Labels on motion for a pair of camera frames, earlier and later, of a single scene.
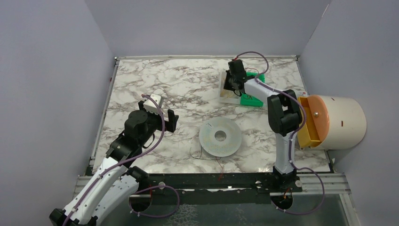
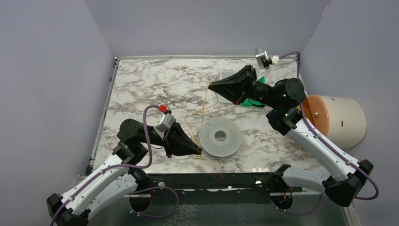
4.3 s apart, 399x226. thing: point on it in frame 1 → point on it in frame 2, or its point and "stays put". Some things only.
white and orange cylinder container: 332,123 stays put
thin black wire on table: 200,158 stays put
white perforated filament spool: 224,148 stays put
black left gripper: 161,119 → 170,141
